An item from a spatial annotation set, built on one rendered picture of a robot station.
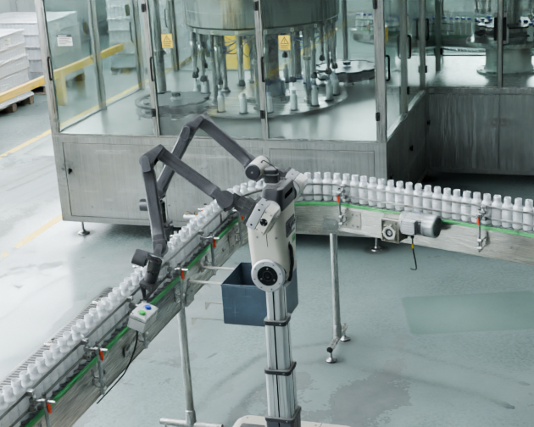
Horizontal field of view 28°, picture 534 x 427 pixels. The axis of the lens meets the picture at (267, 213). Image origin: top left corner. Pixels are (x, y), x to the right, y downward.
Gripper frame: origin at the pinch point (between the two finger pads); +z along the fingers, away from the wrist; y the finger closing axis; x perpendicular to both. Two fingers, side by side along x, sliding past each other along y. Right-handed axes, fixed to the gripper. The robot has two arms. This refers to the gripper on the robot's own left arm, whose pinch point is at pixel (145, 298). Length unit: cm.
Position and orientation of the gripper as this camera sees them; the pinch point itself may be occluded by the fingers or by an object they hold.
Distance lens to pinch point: 468.8
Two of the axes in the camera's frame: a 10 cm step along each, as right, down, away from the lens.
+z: -2.7, 8.7, 4.0
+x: 9.1, 3.7, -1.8
